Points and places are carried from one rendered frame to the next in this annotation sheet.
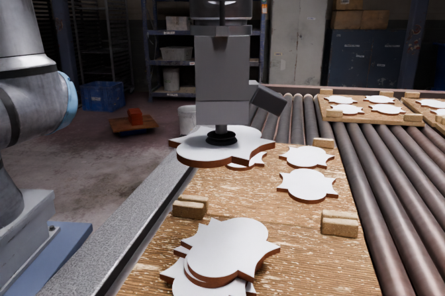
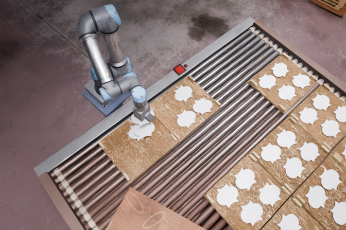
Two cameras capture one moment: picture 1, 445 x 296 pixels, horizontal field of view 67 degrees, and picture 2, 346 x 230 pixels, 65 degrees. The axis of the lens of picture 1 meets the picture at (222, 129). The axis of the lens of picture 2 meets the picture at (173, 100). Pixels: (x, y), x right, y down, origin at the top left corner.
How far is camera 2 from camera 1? 1.49 m
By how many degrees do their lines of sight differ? 49
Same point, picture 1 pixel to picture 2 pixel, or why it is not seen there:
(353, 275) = (163, 148)
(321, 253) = (163, 140)
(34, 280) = (114, 105)
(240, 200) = (164, 113)
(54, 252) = (121, 98)
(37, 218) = not seen: hidden behind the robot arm
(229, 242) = (143, 128)
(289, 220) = (168, 127)
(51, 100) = (122, 71)
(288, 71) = not seen: outside the picture
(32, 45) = (119, 60)
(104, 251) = (127, 109)
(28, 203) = not seen: hidden behind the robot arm
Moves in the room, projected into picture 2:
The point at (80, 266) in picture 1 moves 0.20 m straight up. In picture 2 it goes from (121, 110) to (117, 97)
